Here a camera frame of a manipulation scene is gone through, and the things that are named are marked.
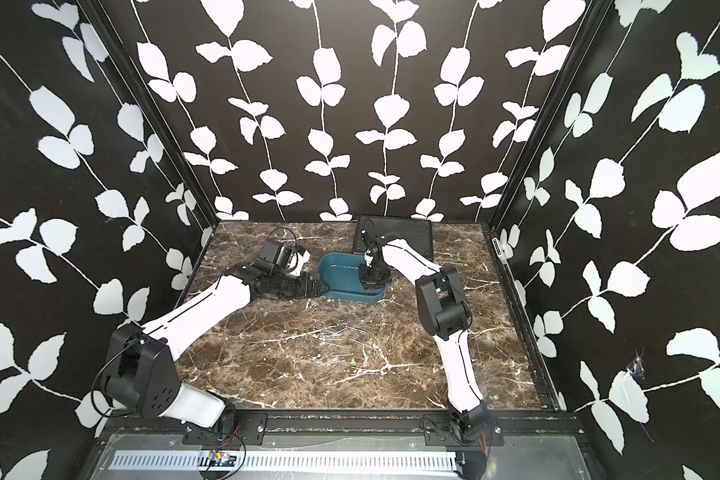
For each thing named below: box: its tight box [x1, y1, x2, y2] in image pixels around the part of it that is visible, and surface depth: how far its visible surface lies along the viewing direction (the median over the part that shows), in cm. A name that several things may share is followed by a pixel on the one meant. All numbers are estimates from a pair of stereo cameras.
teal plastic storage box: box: [318, 252, 388, 304], surface depth 105 cm
